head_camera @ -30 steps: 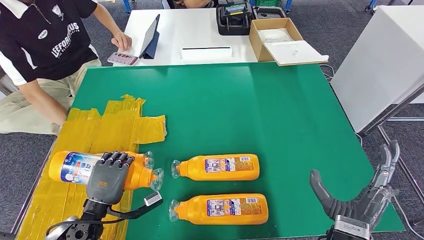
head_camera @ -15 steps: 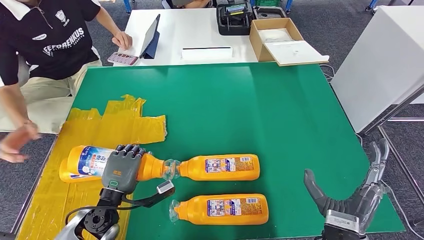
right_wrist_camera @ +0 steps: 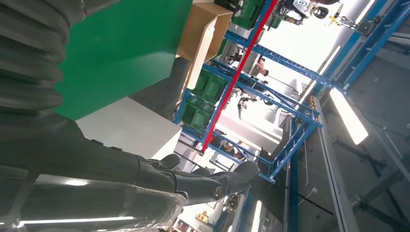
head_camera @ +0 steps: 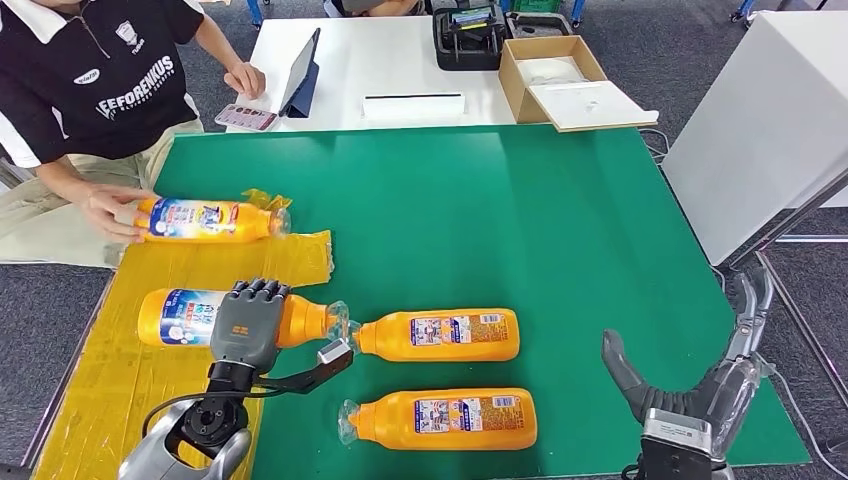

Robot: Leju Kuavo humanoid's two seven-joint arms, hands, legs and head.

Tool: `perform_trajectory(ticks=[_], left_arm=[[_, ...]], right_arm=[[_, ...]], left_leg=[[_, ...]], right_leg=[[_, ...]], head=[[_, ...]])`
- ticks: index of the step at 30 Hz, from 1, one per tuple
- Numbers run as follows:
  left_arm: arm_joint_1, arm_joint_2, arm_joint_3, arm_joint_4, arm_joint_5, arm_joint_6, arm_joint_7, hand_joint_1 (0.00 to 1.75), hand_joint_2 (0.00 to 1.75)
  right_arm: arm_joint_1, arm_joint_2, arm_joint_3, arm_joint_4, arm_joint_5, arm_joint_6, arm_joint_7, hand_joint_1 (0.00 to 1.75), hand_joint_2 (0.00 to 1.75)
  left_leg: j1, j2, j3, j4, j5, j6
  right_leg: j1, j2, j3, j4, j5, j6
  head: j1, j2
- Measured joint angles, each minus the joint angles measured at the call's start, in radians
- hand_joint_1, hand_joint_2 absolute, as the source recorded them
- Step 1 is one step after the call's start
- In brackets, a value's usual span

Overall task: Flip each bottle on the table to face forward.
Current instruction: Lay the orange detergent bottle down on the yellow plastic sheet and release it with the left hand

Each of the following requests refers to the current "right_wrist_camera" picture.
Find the white cabinet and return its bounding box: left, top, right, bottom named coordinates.
left=75, top=96, right=183, bottom=160

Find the green crate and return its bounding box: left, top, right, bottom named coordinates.
left=180, top=95, right=216, bottom=132
left=231, top=0, right=267, bottom=30
left=192, top=69, right=229, bottom=105

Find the white board lid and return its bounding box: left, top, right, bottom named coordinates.
left=187, top=16, right=219, bottom=91

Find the cardboard box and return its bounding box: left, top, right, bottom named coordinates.
left=176, top=2, right=234, bottom=63

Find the ceiling lamp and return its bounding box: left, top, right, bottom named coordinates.
left=250, top=200, right=263, bottom=232
left=329, top=89, right=369, bottom=145

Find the person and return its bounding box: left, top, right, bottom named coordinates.
left=254, top=57, right=270, bottom=78

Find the background robot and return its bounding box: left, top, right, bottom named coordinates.
left=276, top=0, right=330, bottom=26

